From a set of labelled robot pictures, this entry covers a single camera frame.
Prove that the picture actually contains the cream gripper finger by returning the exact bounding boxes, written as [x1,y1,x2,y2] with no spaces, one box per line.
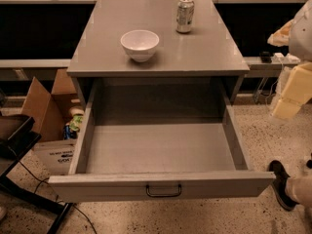
[267,19,293,47]
[271,62,312,120]

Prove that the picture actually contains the grey top drawer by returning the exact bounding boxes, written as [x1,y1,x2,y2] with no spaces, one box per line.
[50,82,274,203]

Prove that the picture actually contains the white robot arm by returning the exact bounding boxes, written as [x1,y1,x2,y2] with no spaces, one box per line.
[267,0,312,120]

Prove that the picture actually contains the grey drawer cabinet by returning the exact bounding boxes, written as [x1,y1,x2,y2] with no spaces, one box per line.
[68,0,249,112]

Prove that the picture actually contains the white power strip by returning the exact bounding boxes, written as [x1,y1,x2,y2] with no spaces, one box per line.
[273,53,300,63]

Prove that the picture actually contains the black adapter block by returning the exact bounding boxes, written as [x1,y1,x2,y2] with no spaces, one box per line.
[259,52,272,63]

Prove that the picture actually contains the beige trouser leg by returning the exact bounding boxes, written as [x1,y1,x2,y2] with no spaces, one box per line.
[285,175,312,208]

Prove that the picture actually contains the silver soda can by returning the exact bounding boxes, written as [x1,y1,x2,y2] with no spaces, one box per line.
[176,0,194,33]

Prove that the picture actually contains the black shoe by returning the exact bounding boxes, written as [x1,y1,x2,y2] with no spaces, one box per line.
[268,160,297,212]

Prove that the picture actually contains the white ceramic bowl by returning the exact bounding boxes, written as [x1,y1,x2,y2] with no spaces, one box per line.
[120,30,160,62]

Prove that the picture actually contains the green-clothed doll toy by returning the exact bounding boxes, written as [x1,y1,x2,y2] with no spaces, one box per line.
[63,106,84,139]

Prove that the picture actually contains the brown cardboard box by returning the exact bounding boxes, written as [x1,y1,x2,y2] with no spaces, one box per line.
[21,69,81,175]

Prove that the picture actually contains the black metal stand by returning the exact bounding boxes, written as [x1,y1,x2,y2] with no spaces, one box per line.
[0,114,73,234]

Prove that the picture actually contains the white cable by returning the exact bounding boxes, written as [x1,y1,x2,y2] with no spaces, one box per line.
[263,61,287,106]

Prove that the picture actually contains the black floor cable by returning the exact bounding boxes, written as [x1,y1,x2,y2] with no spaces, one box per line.
[16,159,98,234]

